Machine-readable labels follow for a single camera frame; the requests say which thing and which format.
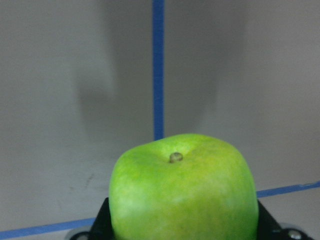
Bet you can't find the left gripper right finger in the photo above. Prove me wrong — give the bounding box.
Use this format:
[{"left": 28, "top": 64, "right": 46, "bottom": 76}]
[{"left": 256, "top": 201, "right": 282, "bottom": 240}]

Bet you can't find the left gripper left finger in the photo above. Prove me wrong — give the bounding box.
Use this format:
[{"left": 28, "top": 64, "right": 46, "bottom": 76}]
[{"left": 89, "top": 197, "right": 115, "bottom": 240}]

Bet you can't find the green apple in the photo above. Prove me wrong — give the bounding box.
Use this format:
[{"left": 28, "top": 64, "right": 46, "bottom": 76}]
[{"left": 109, "top": 134, "right": 259, "bottom": 240}]

